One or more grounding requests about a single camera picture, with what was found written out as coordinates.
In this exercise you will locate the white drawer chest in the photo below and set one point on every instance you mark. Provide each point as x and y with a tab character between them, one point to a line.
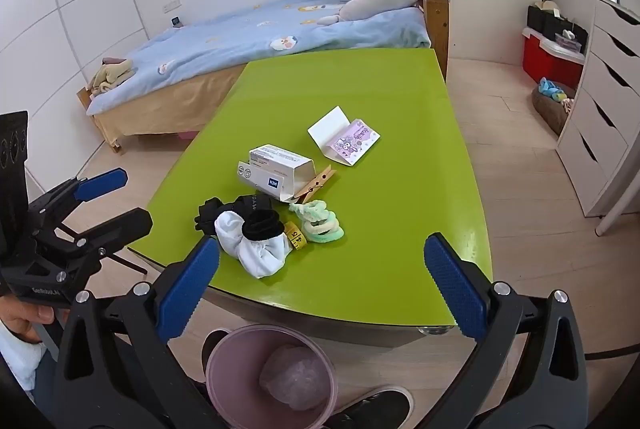
600	99

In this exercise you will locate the blue printed blanket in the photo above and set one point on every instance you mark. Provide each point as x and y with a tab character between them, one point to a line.
225	34

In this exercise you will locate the black shoe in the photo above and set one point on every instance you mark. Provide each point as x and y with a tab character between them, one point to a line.
375	406

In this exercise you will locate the folded beige towel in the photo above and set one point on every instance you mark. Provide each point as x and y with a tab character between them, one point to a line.
110	78

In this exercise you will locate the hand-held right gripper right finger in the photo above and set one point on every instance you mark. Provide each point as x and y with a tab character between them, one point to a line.
455	284

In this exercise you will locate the wooden clothespin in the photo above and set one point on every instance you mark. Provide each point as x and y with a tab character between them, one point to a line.
315	184

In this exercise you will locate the small black device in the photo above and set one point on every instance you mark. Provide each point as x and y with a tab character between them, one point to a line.
176	22

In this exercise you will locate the pink plastic bin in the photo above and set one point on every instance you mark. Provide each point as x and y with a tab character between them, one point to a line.
225	379

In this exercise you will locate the wooden bed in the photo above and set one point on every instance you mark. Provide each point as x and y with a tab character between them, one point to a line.
436	24

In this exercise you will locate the red storage box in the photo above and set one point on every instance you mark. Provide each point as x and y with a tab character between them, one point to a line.
545	59

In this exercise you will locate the brown pet bed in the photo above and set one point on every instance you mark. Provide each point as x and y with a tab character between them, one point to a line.
550	116

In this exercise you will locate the white and pink card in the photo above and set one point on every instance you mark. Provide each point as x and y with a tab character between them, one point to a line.
350	144

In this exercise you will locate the white furniture leg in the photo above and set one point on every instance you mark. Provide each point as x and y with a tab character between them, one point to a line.
620	209

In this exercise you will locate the black sock with lettering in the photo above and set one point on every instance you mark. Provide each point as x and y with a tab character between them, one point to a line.
215	214

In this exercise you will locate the person's left hand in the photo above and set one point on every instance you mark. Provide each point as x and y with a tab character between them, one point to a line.
25	316

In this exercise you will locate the person's left forearm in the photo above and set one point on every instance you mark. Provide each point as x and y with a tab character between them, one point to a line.
20	359

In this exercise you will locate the crumpled clear plastic bag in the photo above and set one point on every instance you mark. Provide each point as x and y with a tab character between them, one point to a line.
295	376

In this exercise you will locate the white wall socket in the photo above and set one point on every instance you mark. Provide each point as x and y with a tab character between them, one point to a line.
172	7

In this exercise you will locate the yellow tape measure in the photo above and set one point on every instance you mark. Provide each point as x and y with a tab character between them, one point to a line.
296	236

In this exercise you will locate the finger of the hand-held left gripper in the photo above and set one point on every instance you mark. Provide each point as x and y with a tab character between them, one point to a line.
130	226
102	184

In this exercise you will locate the plain black sock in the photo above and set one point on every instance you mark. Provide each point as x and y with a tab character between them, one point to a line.
262	226

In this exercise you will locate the white sock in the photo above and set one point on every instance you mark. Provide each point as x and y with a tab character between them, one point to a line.
260	256

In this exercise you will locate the black storage basket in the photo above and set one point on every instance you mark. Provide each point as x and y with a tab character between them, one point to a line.
562	31
537	19

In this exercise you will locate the white cardboard box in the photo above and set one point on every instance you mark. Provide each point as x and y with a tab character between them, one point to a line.
277	161

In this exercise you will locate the person's leg in dark pants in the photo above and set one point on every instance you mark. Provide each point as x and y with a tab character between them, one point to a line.
47	374

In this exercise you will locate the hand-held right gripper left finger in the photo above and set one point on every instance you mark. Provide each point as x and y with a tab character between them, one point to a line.
187	291

